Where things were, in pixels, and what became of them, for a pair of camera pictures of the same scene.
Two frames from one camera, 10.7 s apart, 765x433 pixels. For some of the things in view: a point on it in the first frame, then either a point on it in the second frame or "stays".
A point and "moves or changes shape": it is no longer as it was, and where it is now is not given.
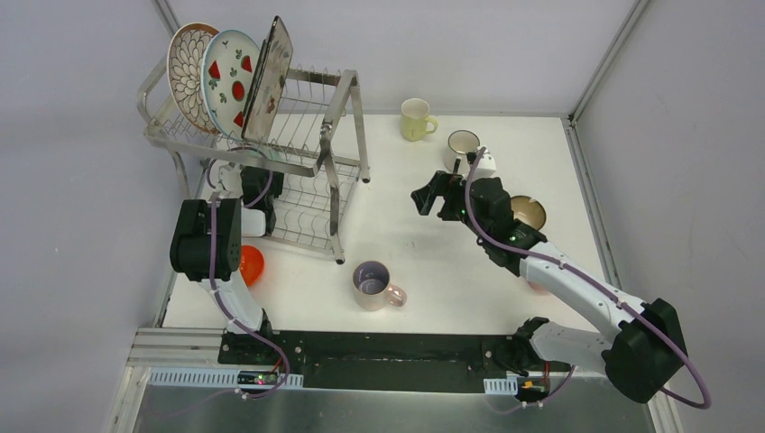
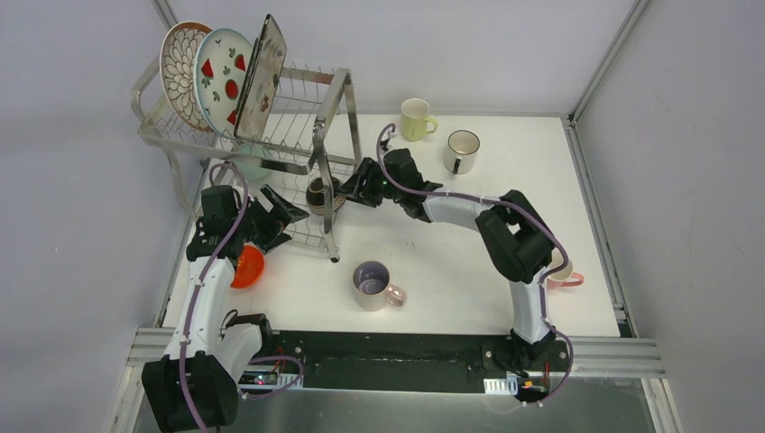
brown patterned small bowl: [529, 211] moves or changes shape
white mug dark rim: [460, 142] stays
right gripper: [441, 182] -> [369, 169]
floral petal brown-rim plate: [184, 62] moves or changes shape
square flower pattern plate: [269, 85] moves or changes shape
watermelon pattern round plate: [229, 67] moves or changes shape
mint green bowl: [272, 154] -> [248, 161]
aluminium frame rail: [582, 173] stays
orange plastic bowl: [252, 262] stays
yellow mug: [414, 120] stays
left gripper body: [259, 183] -> [270, 216]
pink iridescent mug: [373, 288] stays
